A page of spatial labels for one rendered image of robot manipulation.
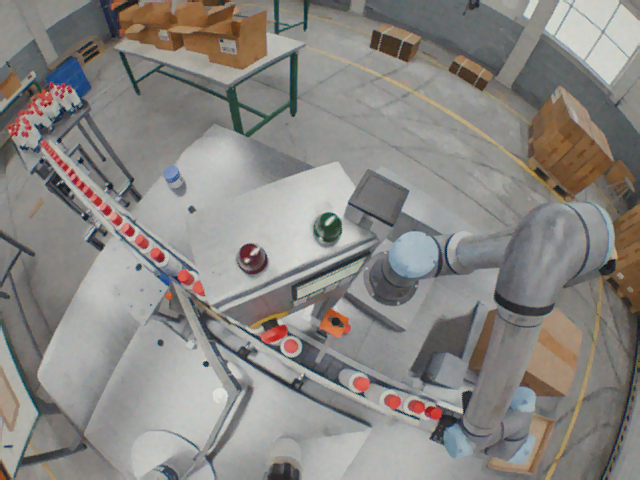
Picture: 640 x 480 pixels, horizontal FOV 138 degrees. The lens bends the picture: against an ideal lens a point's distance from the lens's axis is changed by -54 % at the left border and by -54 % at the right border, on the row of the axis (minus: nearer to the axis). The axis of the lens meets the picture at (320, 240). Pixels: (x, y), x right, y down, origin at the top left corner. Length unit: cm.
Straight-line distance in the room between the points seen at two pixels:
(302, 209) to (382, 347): 71
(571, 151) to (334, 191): 344
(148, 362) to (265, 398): 40
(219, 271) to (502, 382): 41
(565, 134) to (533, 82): 230
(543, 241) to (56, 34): 781
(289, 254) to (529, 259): 28
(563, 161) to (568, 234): 330
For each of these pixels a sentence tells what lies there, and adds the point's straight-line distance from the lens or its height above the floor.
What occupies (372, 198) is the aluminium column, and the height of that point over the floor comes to 150.
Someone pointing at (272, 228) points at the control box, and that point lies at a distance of 24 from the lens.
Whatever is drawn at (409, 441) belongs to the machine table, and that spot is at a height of 83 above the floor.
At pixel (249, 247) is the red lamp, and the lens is 21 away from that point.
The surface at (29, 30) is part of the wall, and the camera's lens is 760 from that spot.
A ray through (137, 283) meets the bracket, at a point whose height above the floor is 114.
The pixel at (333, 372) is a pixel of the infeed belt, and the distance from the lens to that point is 82.
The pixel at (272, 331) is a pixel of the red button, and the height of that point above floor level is 134.
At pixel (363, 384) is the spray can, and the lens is 62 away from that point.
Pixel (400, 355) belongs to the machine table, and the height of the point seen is 83.
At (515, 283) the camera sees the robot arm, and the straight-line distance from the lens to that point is 36.
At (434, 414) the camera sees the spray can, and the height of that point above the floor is 108.
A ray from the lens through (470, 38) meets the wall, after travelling 552.
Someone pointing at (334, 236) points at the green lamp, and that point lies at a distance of 22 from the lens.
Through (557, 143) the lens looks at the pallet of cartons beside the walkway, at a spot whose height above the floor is 52.
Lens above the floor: 169
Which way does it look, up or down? 65 degrees down
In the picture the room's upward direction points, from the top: 11 degrees clockwise
